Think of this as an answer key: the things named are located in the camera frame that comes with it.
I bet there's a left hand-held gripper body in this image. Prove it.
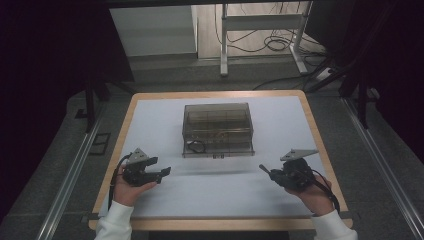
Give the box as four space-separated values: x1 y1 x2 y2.
123 147 149 188

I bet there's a hand-held gripper black cable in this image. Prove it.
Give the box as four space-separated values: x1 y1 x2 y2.
108 153 133 209
311 169 341 214

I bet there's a left hand-held gripper black cable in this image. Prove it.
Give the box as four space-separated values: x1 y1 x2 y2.
108 153 133 209

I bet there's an aluminium floor rail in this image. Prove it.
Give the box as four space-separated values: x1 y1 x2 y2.
34 109 104 240
343 98 424 240

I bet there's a right hand-held gripper black cable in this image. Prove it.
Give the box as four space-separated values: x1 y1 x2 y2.
311 169 341 214

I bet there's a black cable tangle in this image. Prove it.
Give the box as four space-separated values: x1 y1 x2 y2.
214 1 326 68

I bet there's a dark curtain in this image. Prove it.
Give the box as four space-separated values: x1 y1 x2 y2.
306 0 424 164
0 0 134 221

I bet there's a person's right hand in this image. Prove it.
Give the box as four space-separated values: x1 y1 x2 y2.
284 174 334 217

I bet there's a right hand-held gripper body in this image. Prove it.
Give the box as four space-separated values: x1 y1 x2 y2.
279 148 319 192

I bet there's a person's left hand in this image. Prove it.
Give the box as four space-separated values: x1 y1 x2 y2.
113 164 158 208

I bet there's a white metal desk frame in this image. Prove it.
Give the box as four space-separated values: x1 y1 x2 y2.
219 1 309 77

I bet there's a smoky transparent drawer box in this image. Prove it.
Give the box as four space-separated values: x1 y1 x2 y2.
181 102 256 159

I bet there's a black cord bracelet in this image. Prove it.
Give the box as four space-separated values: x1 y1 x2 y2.
187 139 207 154

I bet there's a black metal stand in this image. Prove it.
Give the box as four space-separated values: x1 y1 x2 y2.
84 78 134 134
306 59 371 129

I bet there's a long black floor cable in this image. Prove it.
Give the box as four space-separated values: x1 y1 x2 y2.
252 59 331 91

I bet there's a white cabinet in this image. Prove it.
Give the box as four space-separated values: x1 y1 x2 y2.
109 4 198 58

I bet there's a white table mat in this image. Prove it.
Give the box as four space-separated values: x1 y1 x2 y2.
98 95 340 219

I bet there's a white power strip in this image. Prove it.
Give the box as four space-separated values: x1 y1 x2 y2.
314 67 334 83

